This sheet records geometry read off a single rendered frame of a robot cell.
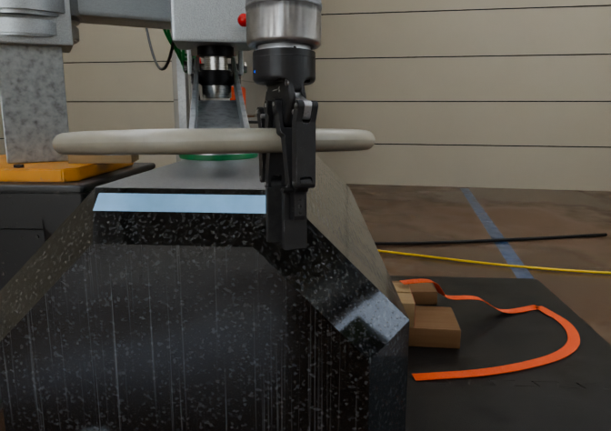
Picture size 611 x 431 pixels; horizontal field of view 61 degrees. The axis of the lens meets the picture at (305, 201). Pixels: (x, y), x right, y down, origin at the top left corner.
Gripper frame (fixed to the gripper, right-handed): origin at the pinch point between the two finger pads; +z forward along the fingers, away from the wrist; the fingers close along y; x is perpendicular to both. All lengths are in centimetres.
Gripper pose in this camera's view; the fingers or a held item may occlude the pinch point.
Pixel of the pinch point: (285, 218)
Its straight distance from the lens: 64.5
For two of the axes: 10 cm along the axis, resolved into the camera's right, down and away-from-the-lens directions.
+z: 0.1, 9.9, 1.1
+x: -9.0, 0.5, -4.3
